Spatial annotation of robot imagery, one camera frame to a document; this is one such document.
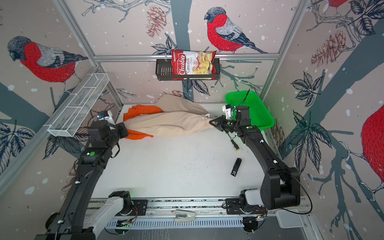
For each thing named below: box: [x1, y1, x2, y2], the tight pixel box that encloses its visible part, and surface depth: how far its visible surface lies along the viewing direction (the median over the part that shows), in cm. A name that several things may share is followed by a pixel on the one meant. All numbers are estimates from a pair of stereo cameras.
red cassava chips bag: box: [171, 49, 217, 81], surface depth 90 cm
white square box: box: [275, 209, 304, 229], surface depth 70 cm
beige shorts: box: [123, 94, 214, 136], surface depth 85 cm
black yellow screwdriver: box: [230, 139, 240, 151], surface depth 97 cm
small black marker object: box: [230, 158, 242, 177], surface depth 86 cm
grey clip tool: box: [174, 209, 196, 222], surface depth 71 cm
